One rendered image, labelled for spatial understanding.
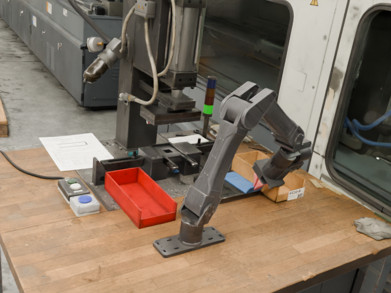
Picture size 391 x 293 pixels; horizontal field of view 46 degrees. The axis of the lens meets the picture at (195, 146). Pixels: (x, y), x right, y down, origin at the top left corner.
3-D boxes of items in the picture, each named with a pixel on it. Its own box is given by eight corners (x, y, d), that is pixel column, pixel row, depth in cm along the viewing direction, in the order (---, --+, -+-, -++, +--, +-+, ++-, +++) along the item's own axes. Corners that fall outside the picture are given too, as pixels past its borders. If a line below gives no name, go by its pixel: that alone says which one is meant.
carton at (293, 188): (274, 206, 152) (279, 185, 149) (230, 172, 171) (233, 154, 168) (302, 199, 159) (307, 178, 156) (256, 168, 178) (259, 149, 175)
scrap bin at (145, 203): (138, 229, 128) (140, 210, 126) (103, 188, 147) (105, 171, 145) (175, 220, 135) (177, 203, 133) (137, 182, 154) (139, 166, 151)
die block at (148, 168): (149, 182, 155) (151, 161, 152) (137, 169, 162) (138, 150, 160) (199, 173, 166) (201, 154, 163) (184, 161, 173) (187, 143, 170)
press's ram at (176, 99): (154, 135, 147) (163, 42, 136) (120, 109, 167) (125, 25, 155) (201, 129, 157) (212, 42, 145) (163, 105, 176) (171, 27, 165)
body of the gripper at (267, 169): (266, 161, 151) (278, 147, 146) (282, 186, 147) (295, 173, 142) (251, 164, 147) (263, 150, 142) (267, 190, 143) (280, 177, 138)
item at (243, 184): (248, 195, 150) (250, 188, 149) (219, 175, 161) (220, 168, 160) (263, 191, 154) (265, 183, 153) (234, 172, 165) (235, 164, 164)
